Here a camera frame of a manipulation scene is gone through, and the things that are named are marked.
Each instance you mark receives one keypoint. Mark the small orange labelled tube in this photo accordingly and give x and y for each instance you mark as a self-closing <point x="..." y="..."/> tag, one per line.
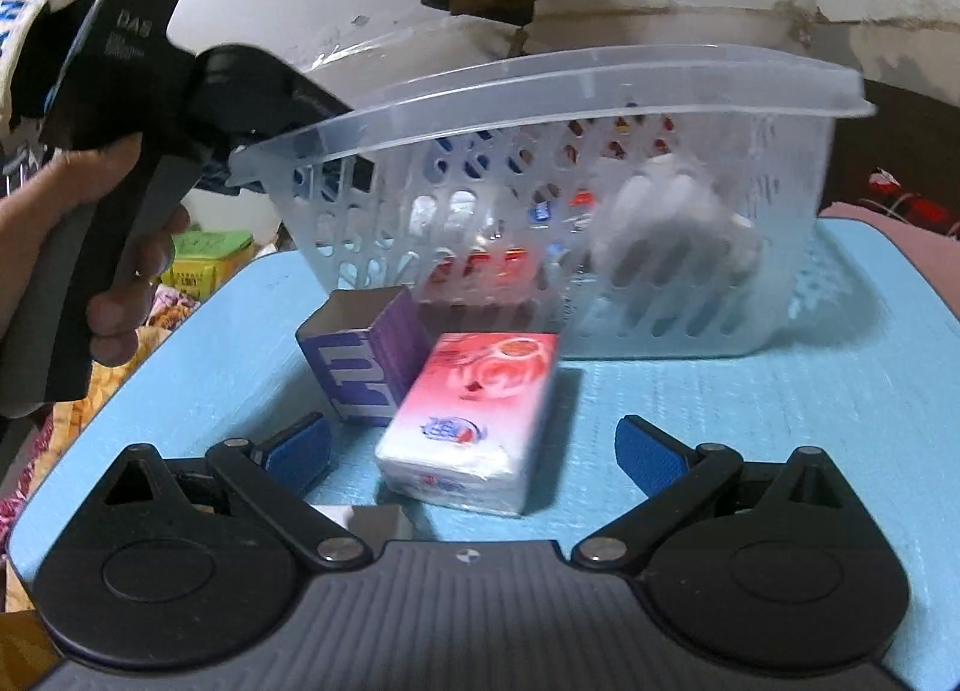
<point x="376" y="524"/>

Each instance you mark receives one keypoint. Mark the white black hanging jacket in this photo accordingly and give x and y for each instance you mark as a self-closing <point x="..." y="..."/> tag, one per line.
<point x="37" y="23"/>

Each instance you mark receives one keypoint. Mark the white plush toy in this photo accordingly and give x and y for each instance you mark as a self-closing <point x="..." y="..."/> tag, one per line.
<point x="667" y="218"/>

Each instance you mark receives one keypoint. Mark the red cigarette box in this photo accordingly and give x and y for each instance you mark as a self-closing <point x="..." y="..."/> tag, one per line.
<point x="482" y="275"/>

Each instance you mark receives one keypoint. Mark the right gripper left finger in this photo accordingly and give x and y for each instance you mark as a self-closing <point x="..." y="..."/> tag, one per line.
<point x="267" y="479"/>

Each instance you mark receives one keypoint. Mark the purple small carton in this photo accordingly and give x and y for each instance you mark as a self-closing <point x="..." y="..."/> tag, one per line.
<point x="366" y="347"/>

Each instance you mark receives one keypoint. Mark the clear plastic basket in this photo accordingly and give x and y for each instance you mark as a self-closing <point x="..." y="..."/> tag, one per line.
<point x="564" y="130"/>

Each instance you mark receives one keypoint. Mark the clear bottle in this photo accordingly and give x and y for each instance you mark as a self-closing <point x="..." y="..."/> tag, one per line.
<point x="463" y="219"/>

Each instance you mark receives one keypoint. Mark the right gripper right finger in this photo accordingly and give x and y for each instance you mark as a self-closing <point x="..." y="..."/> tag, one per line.
<point x="682" y="485"/>

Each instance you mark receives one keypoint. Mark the person left hand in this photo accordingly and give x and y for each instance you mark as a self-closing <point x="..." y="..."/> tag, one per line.
<point x="71" y="180"/>

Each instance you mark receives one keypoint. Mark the red patterned bedding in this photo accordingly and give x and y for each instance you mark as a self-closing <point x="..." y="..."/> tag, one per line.
<point x="886" y="196"/>

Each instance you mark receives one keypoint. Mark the pink tissue pack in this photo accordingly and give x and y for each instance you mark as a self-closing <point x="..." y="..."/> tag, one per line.
<point x="467" y="435"/>

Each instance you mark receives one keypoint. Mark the green yellow tin box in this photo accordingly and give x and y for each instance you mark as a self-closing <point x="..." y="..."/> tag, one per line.
<point x="205" y="260"/>

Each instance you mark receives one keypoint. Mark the dark wooden headboard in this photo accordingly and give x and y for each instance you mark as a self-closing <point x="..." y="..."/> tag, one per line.
<point x="911" y="135"/>

